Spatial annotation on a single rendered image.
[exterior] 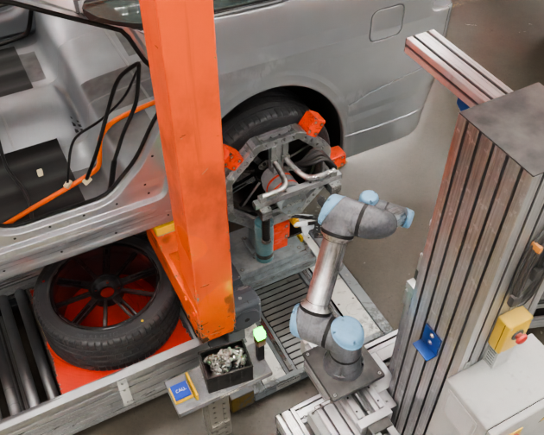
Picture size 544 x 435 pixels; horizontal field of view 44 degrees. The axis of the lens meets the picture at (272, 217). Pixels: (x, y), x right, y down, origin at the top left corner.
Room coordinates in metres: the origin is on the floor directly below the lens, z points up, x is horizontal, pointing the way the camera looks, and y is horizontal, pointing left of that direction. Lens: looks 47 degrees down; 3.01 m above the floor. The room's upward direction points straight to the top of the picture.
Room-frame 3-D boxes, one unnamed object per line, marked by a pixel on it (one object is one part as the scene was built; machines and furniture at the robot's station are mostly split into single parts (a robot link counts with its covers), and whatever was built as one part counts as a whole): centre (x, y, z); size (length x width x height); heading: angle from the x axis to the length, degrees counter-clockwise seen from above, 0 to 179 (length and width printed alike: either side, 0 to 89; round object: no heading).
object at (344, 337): (1.31, -0.26, 0.98); 0.13 x 0.12 x 0.14; 65
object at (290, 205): (2.19, -0.05, 0.85); 0.21 x 0.14 x 0.14; 27
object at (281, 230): (2.29, 0.00, 0.48); 0.16 x 0.12 x 0.17; 27
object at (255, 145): (2.25, -0.02, 0.85); 0.54 x 0.07 x 0.54; 117
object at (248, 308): (2.03, 0.21, 0.26); 0.42 x 0.18 x 0.35; 27
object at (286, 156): (2.19, -0.16, 1.03); 0.19 x 0.18 x 0.11; 27
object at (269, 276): (2.40, 0.06, 0.13); 0.50 x 0.36 x 0.10; 117
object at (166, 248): (1.99, 0.42, 0.69); 0.52 x 0.17 x 0.35; 27
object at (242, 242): (2.40, 0.06, 0.32); 0.40 x 0.30 x 0.28; 117
